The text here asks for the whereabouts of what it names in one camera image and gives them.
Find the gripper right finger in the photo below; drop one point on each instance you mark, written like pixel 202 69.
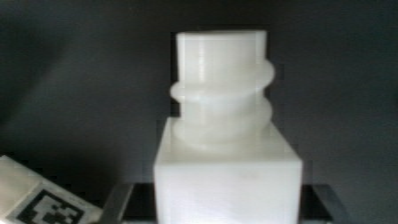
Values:
pixel 321 209

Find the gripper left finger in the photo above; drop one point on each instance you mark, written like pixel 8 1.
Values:
pixel 129 205

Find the white leg with tags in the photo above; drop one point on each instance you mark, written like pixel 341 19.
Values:
pixel 227 169

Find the white leg front left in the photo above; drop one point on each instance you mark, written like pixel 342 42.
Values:
pixel 35 201

